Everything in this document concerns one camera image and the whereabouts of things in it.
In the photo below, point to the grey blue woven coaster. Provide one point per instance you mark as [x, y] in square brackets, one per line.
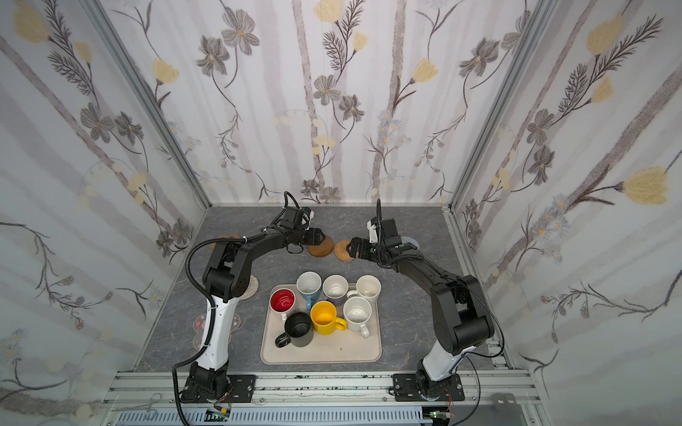
[410, 240]

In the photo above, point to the white grey small mug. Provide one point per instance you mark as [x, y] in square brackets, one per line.
[335, 289]

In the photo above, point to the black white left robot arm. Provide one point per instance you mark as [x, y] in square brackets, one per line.
[220, 270]

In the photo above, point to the aluminium corner post right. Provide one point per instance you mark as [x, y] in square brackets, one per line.
[529, 40]

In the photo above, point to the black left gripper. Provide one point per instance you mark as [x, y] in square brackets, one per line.
[307, 234]

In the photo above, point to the brown round wooden coaster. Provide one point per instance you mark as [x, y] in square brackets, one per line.
[322, 250]

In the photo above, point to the white grey round coaster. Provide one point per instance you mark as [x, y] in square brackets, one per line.
[251, 289]

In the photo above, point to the beige plastic tray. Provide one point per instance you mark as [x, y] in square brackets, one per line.
[340, 347]

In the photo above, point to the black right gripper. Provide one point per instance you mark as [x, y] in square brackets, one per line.
[361, 248]

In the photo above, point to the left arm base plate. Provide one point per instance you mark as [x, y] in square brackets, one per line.
[240, 387]

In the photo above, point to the woven rattan round coaster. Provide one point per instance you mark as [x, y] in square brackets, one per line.
[341, 251]

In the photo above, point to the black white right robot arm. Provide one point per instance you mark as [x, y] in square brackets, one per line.
[461, 319]

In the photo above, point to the white mug front right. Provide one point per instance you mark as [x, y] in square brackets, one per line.
[357, 313]

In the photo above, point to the yellow mug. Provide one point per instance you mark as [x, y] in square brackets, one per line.
[325, 319]

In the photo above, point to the cork paw print coaster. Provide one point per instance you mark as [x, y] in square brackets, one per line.
[226, 237]

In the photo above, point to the white mug rear right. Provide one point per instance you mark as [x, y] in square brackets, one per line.
[367, 287]

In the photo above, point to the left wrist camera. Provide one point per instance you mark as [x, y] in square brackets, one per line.
[304, 216]

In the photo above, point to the aluminium mounting rail frame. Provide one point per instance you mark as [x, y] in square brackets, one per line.
[494, 397]

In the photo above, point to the light blue mug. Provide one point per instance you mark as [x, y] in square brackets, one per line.
[309, 286]

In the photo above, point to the red inside white mug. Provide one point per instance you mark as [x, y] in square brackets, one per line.
[281, 303]

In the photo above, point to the pink flower shaped coaster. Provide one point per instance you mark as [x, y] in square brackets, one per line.
[199, 326]

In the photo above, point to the aluminium corner post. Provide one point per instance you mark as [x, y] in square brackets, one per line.
[106, 31]
[529, 40]

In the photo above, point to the aluminium corner post left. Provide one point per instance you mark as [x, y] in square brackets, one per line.
[106, 31]

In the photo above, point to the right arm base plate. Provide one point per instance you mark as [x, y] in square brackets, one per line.
[407, 386]

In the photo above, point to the black mug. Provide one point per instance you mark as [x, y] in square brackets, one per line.
[298, 331]

